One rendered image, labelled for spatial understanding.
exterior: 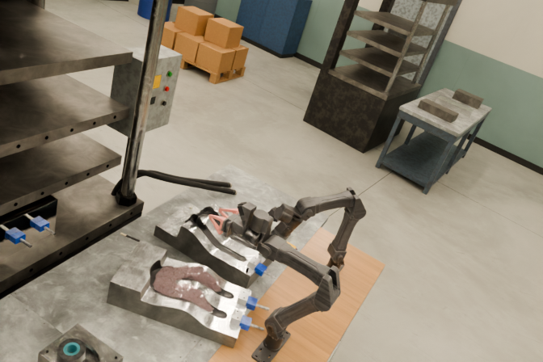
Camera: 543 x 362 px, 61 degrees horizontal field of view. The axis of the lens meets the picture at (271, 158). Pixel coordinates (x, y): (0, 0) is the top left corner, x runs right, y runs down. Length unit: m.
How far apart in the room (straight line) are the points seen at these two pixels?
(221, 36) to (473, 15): 3.89
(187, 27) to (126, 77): 4.71
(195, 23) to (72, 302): 5.42
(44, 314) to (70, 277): 0.19
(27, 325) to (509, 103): 7.28
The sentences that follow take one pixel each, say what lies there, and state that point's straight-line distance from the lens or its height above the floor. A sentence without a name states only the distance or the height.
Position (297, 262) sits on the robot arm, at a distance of 1.61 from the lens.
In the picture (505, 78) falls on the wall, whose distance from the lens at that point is 8.02.
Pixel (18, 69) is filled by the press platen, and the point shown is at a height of 1.53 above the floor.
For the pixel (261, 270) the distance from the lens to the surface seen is 2.02.
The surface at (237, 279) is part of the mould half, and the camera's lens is 2.04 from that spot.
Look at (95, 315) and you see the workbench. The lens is 1.86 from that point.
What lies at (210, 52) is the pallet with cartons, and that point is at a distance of 6.53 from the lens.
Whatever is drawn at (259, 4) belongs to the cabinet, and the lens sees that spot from 9.04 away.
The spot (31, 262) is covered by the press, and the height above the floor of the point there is 0.78.
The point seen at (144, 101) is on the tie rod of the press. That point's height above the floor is 1.35.
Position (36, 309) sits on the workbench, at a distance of 1.88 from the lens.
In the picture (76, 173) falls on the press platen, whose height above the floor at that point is 1.04.
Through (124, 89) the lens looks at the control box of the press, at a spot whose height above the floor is 1.30.
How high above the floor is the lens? 2.19
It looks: 26 degrees down
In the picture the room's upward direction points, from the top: 18 degrees clockwise
